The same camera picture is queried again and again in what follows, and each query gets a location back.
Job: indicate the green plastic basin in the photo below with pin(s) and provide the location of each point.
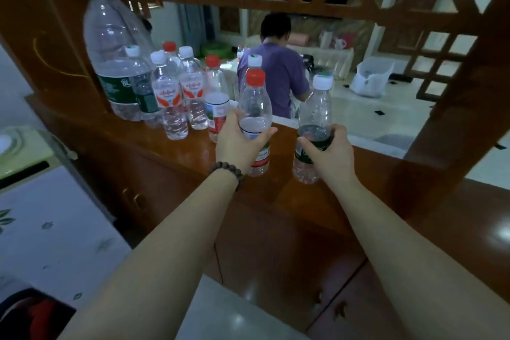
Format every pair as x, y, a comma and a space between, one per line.
215, 50

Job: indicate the person's right hand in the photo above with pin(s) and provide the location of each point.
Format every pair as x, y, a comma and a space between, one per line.
336, 164

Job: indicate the person's left hand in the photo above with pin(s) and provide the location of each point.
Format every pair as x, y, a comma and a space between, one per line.
235, 148

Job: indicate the person's right forearm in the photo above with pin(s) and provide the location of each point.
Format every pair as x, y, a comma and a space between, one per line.
410, 264

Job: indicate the white and green water dispenser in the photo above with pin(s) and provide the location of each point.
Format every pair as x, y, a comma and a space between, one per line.
52, 224

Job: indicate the bin with white plastic bag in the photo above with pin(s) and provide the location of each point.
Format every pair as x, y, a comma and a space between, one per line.
372, 78

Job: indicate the person's left forearm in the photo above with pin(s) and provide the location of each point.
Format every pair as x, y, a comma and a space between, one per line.
159, 268

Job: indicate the tall bottle red cap blue label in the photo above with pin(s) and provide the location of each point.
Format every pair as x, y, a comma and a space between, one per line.
255, 104

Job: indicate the large green-label water jug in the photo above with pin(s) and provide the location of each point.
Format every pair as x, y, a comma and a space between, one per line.
107, 45

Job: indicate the brown wooden cabinet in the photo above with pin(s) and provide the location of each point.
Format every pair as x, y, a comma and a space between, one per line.
287, 248

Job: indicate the clear bottle orange label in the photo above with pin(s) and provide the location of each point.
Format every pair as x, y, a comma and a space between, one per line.
193, 88
169, 100

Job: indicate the small distant red-label bottle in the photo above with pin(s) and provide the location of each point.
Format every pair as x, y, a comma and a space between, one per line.
240, 53

